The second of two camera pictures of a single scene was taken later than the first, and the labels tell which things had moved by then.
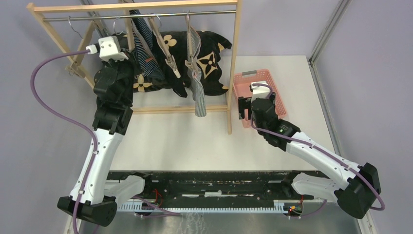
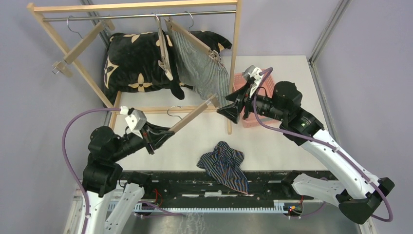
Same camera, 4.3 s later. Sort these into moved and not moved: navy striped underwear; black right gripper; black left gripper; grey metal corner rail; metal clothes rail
Moved: black left gripper; navy striped underwear; black right gripper
Not moved: grey metal corner rail; metal clothes rail
